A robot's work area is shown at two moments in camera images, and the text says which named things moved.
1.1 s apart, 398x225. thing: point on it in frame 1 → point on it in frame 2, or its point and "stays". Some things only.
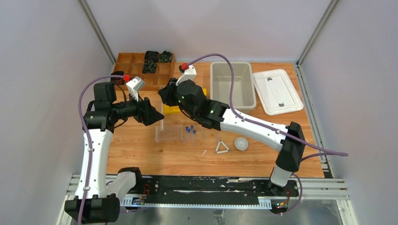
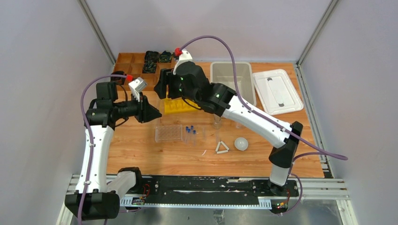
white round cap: (241, 143) stays
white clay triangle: (218, 146) stays
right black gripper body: (172, 98) → (168, 78)
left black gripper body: (146, 110) stays
